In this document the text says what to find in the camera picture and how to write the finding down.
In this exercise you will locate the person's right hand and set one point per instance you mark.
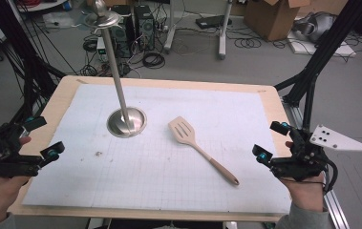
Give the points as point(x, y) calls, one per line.
point(307, 194)

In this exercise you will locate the round white table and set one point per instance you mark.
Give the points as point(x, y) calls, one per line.
point(41, 5)

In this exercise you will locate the white grid mat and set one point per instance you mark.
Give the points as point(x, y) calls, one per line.
point(201, 105)

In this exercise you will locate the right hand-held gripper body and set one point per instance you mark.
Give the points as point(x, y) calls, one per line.
point(306, 162)

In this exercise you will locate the white power supply box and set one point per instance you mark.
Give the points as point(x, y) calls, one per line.
point(101, 47)

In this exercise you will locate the black metal frame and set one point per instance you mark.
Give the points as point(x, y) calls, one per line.
point(30, 73)
point(315, 60)

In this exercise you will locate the brown cardboard box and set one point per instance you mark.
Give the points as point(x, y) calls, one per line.
point(271, 19)

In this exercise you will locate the aluminium rail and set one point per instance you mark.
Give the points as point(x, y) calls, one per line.
point(336, 206)

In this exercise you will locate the flat black device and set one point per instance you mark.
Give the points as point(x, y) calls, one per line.
point(212, 21)

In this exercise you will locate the white stand leg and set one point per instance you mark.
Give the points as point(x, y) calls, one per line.
point(170, 31)
point(223, 38)

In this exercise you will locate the clear plastic bag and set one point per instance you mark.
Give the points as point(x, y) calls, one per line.
point(57, 19)

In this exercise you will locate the grey bag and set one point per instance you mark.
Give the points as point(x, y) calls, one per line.
point(315, 27)

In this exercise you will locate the beige slotted spatula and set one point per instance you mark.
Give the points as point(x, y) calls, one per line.
point(188, 137)

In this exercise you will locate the white flat board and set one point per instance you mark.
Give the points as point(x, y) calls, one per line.
point(302, 47)

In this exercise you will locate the steel utensil stand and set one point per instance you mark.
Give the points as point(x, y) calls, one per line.
point(115, 68)

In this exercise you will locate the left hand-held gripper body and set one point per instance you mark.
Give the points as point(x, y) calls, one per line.
point(6, 159)

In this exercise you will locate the black computer tower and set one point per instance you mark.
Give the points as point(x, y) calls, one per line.
point(144, 27)
point(124, 35)

